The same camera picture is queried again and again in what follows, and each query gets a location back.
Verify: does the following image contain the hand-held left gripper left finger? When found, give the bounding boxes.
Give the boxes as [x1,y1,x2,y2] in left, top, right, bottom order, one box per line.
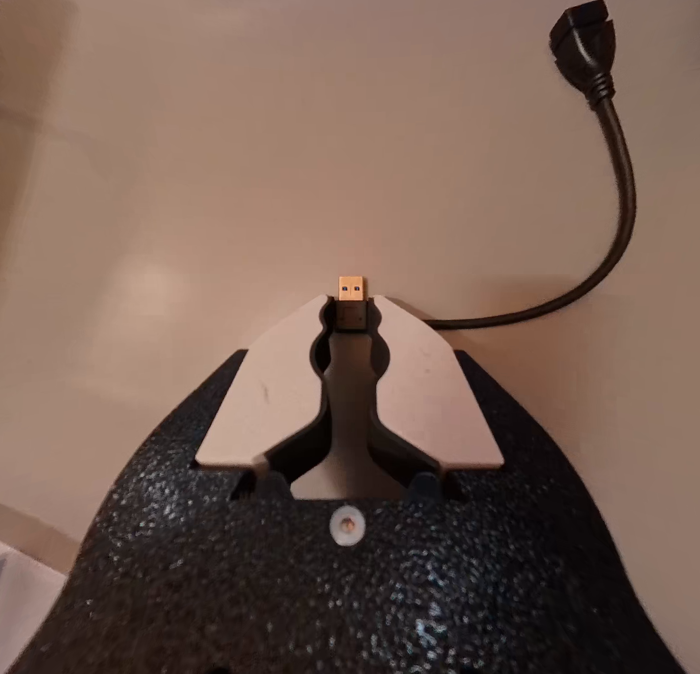
[195,294,335,489]

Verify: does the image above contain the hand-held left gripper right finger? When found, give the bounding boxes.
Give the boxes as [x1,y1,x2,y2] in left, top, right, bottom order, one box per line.
[366,294,505,489]

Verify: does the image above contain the black usb cable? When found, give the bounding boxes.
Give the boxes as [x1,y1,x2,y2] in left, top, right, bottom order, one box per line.
[335,0,638,336]

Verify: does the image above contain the white flat object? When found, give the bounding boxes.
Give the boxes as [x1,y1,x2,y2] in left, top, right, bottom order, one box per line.
[0,542,67,674]

